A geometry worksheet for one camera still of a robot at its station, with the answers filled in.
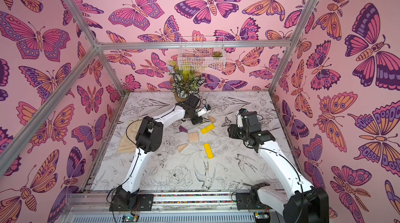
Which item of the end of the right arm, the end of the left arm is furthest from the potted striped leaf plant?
the end of the right arm

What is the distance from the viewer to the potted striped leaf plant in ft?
3.08

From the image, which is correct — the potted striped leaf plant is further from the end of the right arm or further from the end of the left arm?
the end of the right arm
